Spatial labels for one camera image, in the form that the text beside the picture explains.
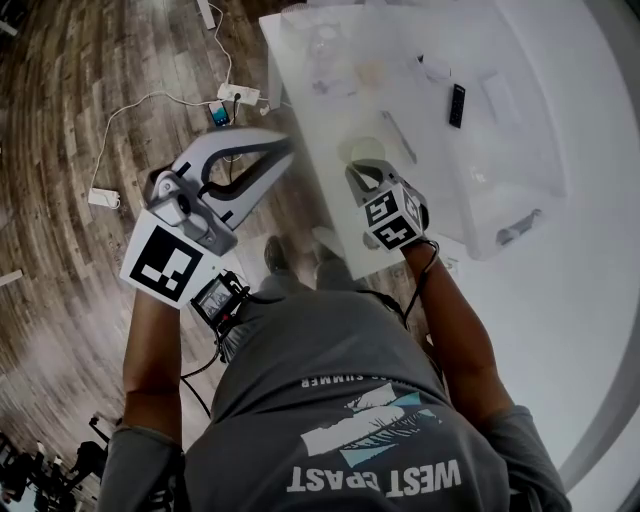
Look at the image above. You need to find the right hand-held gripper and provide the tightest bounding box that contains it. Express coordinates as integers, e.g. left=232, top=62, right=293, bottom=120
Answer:
left=343, top=157, right=431, bottom=252

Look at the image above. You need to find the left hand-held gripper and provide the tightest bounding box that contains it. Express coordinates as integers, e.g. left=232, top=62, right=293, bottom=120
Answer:
left=118, top=127, right=297, bottom=311

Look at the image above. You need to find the person's right forearm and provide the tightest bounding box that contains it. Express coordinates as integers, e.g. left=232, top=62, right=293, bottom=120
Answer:
left=401, top=242, right=515, bottom=427

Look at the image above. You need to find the person's left forearm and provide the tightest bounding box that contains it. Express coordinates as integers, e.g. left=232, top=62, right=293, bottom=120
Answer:
left=121, top=287, right=185, bottom=444

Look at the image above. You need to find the thin grey strip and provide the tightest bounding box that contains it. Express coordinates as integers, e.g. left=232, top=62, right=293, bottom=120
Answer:
left=379, top=110, right=418, bottom=166

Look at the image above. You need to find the smartphone with lit screen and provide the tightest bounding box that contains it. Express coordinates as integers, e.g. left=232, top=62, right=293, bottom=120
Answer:
left=208, top=99, right=232, bottom=128

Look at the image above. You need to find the white power strip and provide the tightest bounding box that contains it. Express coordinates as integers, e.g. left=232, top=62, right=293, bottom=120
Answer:
left=215, top=81, right=262, bottom=107

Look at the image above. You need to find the white table leg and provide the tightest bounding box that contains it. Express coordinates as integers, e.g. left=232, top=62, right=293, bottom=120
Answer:
left=266, top=47, right=293, bottom=109
left=195, top=0, right=218, bottom=32

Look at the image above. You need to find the person's left dark shoe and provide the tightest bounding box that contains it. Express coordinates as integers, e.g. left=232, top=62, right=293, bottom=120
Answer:
left=263, top=235, right=297, bottom=274

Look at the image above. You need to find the black remote control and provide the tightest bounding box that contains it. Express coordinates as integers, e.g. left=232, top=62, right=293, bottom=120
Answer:
left=446, top=83, right=468, bottom=130

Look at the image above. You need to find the small white object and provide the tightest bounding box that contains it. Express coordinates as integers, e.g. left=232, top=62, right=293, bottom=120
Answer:
left=414, top=51, right=452, bottom=82

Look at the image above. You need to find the black waist-mounted monitor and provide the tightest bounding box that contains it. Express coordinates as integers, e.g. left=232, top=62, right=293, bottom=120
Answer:
left=189, top=269, right=252, bottom=342

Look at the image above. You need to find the person's grey printed shirt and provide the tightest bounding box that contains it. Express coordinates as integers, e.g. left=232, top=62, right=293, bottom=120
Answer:
left=96, top=272, right=574, bottom=512

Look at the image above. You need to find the black office chair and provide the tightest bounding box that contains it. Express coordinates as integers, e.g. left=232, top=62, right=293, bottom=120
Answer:
left=66, top=414, right=110, bottom=490

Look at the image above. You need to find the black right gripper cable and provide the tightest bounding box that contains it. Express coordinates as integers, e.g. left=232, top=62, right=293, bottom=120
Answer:
left=356, top=239, right=442, bottom=327

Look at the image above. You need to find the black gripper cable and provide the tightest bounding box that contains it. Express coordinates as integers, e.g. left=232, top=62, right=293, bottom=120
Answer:
left=179, top=339, right=224, bottom=419
left=356, top=239, right=442, bottom=327

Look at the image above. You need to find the long white power cable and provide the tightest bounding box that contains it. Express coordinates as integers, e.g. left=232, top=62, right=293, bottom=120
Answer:
left=91, top=90, right=222, bottom=193

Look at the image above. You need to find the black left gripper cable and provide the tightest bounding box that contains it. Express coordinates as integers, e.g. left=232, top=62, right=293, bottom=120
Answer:
left=179, top=339, right=224, bottom=419

